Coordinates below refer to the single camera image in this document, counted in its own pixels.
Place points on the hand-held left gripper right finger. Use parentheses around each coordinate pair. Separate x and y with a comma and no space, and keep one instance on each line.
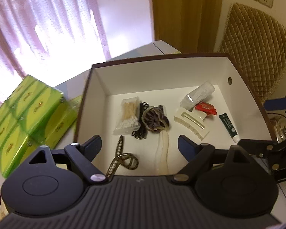
(187,145)

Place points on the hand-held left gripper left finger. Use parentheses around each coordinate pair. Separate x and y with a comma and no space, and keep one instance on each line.
(93,145)

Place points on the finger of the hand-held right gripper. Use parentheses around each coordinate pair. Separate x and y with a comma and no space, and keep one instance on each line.
(280,103)
(252,146)

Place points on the white hair claw clip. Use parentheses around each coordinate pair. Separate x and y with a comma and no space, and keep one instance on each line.
(193,124)

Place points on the white toothbrush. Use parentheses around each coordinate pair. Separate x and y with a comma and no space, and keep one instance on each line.
(162,152)

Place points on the leopard print hair clip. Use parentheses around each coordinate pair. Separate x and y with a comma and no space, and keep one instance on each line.
(120,148)

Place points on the dark green tube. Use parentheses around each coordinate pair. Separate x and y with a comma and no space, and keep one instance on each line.
(228,126)

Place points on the red snack packet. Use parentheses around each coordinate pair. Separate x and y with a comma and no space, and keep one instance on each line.
(207,108)

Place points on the brown satin scrunchie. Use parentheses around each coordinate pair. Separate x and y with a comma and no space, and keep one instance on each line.
(152,120)

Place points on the bag of cotton swabs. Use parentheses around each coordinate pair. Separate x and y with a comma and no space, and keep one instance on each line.
(128,114)

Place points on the clear floss pick box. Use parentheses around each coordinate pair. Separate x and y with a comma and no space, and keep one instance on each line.
(200,94)

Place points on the brown cardboard box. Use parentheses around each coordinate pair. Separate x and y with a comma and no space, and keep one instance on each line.
(100,88)

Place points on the chair with quilted cover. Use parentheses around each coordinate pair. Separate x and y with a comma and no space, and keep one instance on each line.
(252,47)

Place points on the green tissue multipack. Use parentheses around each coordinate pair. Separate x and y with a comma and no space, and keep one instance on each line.
(31,119)

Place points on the pink sheer curtain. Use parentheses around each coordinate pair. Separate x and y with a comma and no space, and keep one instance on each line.
(38,28)

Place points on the wooden door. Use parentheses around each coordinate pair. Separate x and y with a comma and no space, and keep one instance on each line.
(186,12)

